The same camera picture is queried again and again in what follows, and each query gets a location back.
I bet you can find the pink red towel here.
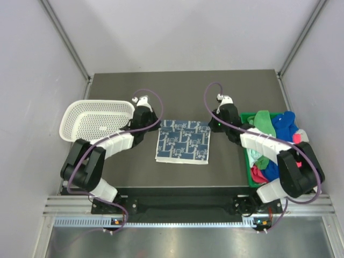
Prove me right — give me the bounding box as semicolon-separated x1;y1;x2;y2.
250;133;304;185

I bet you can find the white mint towel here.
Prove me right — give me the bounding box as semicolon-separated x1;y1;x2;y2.
246;148;262;168

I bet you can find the white perforated plastic basket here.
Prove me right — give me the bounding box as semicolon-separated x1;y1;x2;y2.
59;100;134;142

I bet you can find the slotted grey cable duct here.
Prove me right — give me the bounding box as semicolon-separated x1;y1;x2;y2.
54;217;267;228

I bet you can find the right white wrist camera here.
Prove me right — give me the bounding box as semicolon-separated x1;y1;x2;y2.
216;94;233;114

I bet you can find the green microfiber towel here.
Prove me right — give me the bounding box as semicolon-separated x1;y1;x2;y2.
248;110;277;169

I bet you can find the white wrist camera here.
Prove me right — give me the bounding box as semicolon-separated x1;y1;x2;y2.
132;95;151;109
216;94;233;114

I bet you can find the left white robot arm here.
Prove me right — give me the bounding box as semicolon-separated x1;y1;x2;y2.
60;106;160;213

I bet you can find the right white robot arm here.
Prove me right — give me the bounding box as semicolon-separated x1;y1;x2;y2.
209;104;325;213

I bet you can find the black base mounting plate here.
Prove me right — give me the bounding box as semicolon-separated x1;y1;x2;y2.
91;187;282;224

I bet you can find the green plastic bin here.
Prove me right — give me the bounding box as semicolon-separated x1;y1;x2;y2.
239;112;296;188

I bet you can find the aluminium frame rail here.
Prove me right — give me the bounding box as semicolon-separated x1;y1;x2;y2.
44;194;335;217

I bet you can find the blue white patterned towel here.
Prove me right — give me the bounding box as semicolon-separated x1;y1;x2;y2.
155;120;211;165

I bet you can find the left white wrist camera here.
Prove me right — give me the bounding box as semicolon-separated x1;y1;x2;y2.
132;95;151;109

